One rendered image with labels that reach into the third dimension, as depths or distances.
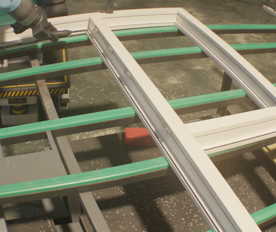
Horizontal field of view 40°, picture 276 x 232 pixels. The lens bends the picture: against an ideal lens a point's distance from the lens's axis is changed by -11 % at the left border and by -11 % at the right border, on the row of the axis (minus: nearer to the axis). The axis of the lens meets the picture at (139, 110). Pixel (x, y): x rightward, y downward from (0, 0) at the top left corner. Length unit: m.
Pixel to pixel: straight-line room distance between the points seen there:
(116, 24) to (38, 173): 0.94
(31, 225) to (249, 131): 0.73
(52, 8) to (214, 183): 1.63
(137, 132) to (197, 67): 1.94
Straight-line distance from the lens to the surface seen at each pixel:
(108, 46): 1.47
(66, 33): 1.60
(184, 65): 3.43
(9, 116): 2.55
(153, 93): 1.21
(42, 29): 1.46
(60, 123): 1.19
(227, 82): 1.76
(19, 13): 1.39
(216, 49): 1.62
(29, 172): 1.05
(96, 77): 3.14
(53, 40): 1.58
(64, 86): 2.41
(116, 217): 1.28
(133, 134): 1.54
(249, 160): 1.58
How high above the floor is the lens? 1.57
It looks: 34 degrees down
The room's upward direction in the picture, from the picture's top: 5 degrees clockwise
